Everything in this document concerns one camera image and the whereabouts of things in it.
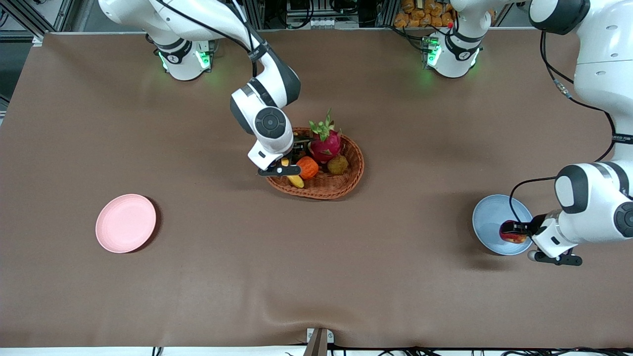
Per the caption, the brown tablecloth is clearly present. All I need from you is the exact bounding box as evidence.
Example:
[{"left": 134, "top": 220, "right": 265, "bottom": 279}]
[{"left": 0, "top": 29, "right": 633, "bottom": 349}]

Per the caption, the pink round plate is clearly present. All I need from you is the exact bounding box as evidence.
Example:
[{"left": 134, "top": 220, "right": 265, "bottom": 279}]
[{"left": 95, "top": 194, "right": 157, "bottom": 254}]

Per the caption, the brown woven wicker basket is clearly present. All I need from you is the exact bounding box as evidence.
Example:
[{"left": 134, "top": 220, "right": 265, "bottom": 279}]
[{"left": 265, "top": 127, "right": 365, "bottom": 200}]

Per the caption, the orange snack pile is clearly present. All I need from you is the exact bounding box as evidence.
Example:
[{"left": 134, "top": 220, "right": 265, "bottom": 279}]
[{"left": 394, "top": 0, "right": 496, "bottom": 29}]

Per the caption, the metal table edge bracket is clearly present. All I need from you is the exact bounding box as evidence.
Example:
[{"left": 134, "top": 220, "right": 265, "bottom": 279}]
[{"left": 306, "top": 328, "right": 335, "bottom": 356}]

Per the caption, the blue round plate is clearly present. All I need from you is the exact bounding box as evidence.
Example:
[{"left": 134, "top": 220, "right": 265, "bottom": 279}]
[{"left": 472, "top": 194, "right": 536, "bottom": 256}]

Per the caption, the brown kiwi fruit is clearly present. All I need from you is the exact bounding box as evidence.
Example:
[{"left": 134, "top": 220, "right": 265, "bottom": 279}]
[{"left": 327, "top": 155, "right": 349, "bottom": 176}]

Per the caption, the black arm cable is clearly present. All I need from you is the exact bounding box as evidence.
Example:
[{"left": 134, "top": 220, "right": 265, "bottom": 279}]
[
  {"left": 158, "top": 0, "right": 271, "bottom": 79},
  {"left": 509, "top": 31, "right": 620, "bottom": 224}
]

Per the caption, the pink dragon fruit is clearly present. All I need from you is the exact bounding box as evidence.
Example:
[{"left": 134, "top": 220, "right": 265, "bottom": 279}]
[{"left": 309, "top": 109, "right": 343, "bottom": 164}]

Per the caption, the orange tangerine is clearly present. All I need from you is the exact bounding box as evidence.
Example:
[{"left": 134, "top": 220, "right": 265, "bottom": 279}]
[{"left": 297, "top": 156, "right": 319, "bottom": 180}]

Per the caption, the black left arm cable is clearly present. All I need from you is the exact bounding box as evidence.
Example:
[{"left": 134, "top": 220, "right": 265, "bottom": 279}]
[{"left": 509, "top": 31, "right": 620, "bottom": 224}]

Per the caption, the yellow banana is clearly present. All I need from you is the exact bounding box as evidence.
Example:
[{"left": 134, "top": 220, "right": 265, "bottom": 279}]
[{"left": 281, "top": 157, "right": 305, "bottom": 189}]

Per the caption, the aluminium frame profile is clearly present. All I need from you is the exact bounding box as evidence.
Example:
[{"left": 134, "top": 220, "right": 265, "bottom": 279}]
[{"left": 0, "top": 0, "right": 76, "bottom": 46}]

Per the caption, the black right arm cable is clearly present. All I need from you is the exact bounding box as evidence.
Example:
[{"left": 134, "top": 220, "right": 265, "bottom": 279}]
[{"left": 158, "top": 0, "right": 271, "bottom": 79}]

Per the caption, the red yellow apple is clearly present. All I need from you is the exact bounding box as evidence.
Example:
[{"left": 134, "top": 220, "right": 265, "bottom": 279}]
[{"left": 499, "top": 221, "right": 529, "bottom": 244}]

